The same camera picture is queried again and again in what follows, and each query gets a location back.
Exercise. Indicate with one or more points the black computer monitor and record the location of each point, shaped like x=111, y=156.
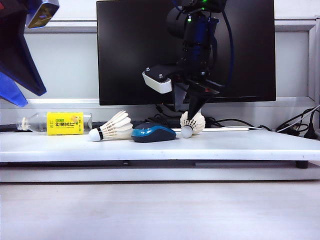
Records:
x=125, y=50

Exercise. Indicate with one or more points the black keyboard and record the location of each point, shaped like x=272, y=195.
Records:
x=98, y=124

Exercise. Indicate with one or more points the silver monitor stand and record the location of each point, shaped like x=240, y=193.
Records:
x=225, y=129

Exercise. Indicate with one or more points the white feather shuttlecock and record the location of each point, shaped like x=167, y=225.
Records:
x=197, y=125
x=115, y=130

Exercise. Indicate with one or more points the black rubber board foot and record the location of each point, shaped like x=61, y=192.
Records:
x=302, y=165

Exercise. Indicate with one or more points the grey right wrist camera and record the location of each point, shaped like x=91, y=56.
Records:
x=160, y=83

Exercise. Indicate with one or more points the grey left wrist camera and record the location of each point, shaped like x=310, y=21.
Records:
x=43, y=13

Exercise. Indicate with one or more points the clear bottle yellow label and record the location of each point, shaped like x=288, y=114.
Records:
x=65, y=123

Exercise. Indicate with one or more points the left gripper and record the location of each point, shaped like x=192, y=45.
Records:
x=10, y=8

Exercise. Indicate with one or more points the grey aluminium partition frame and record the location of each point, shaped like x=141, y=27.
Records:
x=75, y=27

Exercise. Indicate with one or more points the blue black computer mouse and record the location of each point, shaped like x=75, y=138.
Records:
x=155, y=135

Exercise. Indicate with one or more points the white base panel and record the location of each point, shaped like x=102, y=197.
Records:
x=150, y=175

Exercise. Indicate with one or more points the black power plug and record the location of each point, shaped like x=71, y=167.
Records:
x=311, y=133

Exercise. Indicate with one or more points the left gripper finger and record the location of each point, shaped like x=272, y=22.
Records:
x=10, y=91

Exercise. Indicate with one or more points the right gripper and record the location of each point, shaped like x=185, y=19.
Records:
x=197, y=72

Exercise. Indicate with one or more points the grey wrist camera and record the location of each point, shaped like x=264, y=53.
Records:
x=43, y=13
x=160, y=83

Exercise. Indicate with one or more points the white raised desk board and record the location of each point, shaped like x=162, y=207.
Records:
x=225, y=147

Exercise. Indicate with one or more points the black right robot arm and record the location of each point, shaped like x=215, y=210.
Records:
x=197, y=32

